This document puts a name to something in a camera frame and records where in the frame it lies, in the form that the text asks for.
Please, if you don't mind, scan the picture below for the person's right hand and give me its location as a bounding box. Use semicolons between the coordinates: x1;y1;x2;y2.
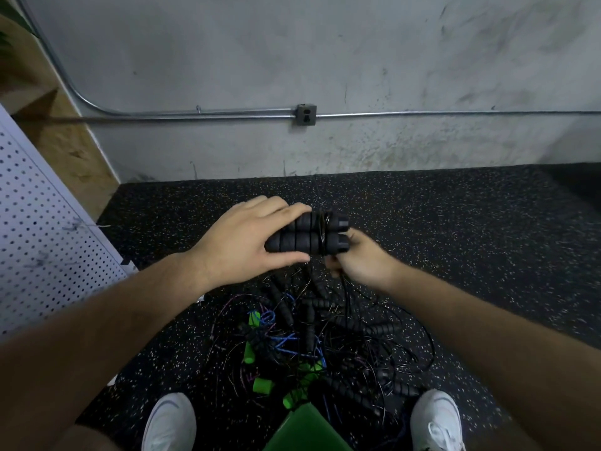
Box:
324;227;407;295

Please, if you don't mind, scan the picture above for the person's left hand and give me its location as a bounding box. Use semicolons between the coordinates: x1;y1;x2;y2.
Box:
185;195;313;292

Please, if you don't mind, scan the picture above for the black foam-handled jump rope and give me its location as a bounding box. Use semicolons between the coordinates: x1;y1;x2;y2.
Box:
265;209;352;257

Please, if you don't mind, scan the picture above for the pile of jump ropes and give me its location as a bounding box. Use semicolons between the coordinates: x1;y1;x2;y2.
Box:
207;272;438;433

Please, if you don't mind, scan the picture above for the white pegboard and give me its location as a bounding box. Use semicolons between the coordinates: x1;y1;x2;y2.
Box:
0;103;139;339

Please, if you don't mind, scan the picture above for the person's right forearm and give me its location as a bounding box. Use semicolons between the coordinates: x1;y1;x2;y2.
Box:
385;262;601;451

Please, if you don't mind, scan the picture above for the person's left forearm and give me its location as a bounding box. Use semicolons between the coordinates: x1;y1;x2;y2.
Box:
0;253;203;451

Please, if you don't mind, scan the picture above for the metal conduit pipe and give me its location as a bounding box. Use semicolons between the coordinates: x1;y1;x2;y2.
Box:
14;0;601;121

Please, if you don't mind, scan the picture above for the white right shoe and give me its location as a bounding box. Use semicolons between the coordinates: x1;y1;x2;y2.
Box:
409;388;466;451

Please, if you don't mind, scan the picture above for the white shoe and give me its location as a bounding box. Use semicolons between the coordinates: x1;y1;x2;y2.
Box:
141;392;197;451
409;388;466;451

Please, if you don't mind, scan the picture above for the white left shoe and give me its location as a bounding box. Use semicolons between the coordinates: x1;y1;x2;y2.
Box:
141;392;197;451

